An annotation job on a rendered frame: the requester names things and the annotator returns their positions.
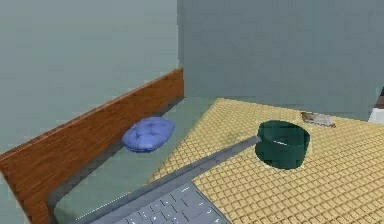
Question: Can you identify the wooden bed with yellow blanket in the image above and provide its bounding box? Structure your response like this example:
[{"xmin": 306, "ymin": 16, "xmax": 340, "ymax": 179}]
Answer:
[{"xmin": 0, "ymin": 67, "xmax": 384, "ymax": 224}]

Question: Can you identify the blue tufted pillow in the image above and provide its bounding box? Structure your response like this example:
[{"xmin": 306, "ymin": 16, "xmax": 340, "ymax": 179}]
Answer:
[{"xmin": 120, "ymin": 116, "xmax": 176, "ymax": 154}]

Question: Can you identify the grey open laptop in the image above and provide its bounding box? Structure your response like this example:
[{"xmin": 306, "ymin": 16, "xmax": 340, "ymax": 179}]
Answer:
[{"xmin": 73, "ymin": 135, "xmax": 262, "ymax": 224}]

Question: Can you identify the dark green round bowl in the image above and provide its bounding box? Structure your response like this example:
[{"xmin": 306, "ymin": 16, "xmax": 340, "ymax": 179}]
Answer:
[{"xmin": 254, "ymin": 119, "xmax": 311, "ymax": 171}]

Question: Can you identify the small grey flat object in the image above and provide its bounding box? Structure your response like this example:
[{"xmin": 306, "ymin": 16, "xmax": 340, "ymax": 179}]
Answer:
[{"xmin": 300, "ymin": 111, "xmax": 337, "ymax": 129}]

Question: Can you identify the white and dark furniture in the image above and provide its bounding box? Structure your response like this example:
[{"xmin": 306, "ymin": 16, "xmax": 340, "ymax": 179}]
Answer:
[{"xmin": 367, "ymin": 87, "xmax": 384, "ymax": 125}]

